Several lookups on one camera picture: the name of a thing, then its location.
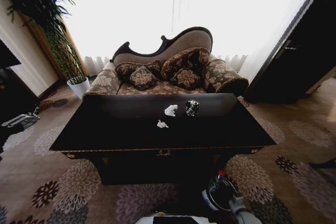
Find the floral upholstered chaise sofa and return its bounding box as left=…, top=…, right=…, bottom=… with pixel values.
left=83, top=26, right=249, bottom=99

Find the large crumpled white tissue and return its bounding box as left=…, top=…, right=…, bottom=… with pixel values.
left=164, top=104, right=179, bottom=118

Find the square floral cushion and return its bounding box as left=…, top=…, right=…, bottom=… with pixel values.
left=170, top=68, right=202, bottom=91
left=130, top=66, right=159, bottom=91

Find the large dark floral cushion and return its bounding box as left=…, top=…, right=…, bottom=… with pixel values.
left=160, top=47, right=211, bottom=81

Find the long floral bolster cushion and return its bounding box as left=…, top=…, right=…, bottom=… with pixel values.
left=114, top=60, right=161, bottom=83

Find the dark wooden table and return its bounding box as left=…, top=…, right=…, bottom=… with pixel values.
left=49, top=93, right=277, bottom=186

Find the white plant pot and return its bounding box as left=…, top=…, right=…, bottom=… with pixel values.
left=67, top=76, right=91, bottom=100

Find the red capped plastic bottle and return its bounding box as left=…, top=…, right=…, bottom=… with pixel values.
left=209, top=169, right=227, bottom=191

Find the white sheer curtain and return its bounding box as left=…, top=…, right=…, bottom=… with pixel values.
left=52, top=0, right=326, bottom=78

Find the white robot front shell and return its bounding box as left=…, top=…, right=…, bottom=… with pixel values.
left=133, top=215, right=203, bottom=224

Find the dark wooden door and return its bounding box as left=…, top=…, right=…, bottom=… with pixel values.
left=243, top=0, right=336, bottom=104

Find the silver metal floor object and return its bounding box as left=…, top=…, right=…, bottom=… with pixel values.
left=1, top=112, right=41, bottom=128

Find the dark wooden cabinet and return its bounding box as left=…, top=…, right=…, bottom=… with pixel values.
left=0, top=67, right=40, bottom=128

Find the tall green potted plant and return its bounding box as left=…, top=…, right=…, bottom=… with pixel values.
left=0, top=0, right=88, bottom=83

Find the dark flat screen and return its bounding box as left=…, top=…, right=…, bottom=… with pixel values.
left=0, top=39, right=22, bottom=70

